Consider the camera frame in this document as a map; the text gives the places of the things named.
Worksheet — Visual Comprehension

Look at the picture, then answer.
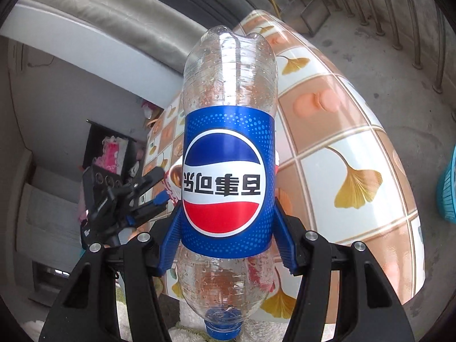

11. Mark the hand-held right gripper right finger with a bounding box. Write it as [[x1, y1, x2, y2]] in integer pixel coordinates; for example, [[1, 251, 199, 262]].
[[274, 205, 417, 342]]

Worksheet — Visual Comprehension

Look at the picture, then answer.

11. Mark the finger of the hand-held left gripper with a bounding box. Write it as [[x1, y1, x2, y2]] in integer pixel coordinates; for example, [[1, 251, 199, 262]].
[[124, 192, 169, 227], [110, 167, 167, 204]]

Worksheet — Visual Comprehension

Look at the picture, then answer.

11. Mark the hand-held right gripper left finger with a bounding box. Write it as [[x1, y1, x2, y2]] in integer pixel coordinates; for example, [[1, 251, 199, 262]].
[[43, 205, 184, 342]]

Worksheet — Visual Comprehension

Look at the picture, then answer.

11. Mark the clear plastic bottle blue cap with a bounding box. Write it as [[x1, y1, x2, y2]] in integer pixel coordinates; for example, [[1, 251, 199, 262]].
[[176, 25, 280, 341]]

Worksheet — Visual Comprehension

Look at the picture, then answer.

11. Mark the blue plastic basket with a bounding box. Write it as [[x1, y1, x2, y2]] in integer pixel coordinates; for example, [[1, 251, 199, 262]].
[[436, 146, 456, 222]]

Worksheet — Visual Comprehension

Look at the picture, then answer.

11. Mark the patterned tablecloth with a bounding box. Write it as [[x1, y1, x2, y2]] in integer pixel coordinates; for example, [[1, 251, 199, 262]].
[[142, 9, 427, 319]]

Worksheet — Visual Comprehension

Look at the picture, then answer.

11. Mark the grey metal dustpan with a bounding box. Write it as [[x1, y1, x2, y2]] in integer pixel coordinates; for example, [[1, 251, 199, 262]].
[[283, 0, 333, 37]]

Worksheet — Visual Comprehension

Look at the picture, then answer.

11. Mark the metal balcony railing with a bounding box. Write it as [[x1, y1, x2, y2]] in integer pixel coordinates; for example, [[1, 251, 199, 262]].
[[335, 0, 456, 94]]

